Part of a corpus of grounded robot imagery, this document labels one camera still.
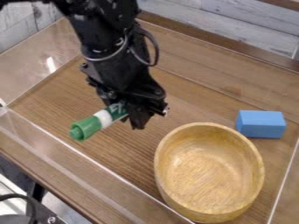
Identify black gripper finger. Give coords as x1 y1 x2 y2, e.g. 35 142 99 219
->
98 88 121 106
126 101 154 130

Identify clear acrylic barrier wall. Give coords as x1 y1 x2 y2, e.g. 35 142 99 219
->
0 107 190 224

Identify black cable bottom left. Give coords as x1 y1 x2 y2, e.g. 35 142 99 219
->
0 193 39 224

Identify green Expo marker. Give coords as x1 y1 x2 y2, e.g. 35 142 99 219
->
70 101 129 141

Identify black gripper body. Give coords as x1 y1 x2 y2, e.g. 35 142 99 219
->
81 43 169 116

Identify blue foam block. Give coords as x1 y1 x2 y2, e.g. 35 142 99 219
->
237 110 287 138

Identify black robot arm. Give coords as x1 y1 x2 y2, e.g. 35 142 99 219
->
0 0 167 130

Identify brown wooden bowl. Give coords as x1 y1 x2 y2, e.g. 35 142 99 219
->
154 122 266 223

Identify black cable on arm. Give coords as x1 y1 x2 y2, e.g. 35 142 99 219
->
127 27 162 67

